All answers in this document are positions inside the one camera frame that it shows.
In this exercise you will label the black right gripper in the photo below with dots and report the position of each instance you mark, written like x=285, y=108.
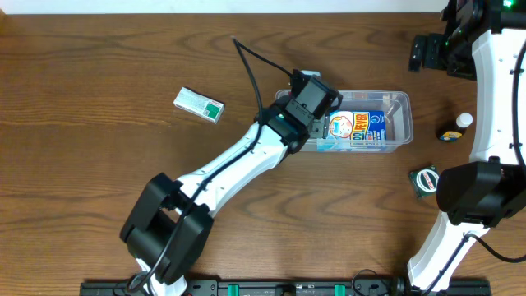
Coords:
x=417, y=53

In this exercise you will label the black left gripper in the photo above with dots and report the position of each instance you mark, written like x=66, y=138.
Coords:
x=317, y=127

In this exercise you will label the blue cool fever box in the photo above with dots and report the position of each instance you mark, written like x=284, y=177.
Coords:
x=354, y=131

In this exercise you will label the dark bottle white cap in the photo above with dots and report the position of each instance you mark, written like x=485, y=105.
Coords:
x=454, y=130

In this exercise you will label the white green medicine box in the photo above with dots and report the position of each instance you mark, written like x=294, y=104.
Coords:
x=202, y=106

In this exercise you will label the green round-label tin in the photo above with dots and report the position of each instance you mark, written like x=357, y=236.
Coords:
x=424, y=181

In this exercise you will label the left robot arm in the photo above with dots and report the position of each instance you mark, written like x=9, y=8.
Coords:
x=168, y=226

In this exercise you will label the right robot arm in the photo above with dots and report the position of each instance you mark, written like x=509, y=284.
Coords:
x=484, y=41

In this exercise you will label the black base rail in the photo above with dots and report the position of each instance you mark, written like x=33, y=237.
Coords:
x=361, y=286

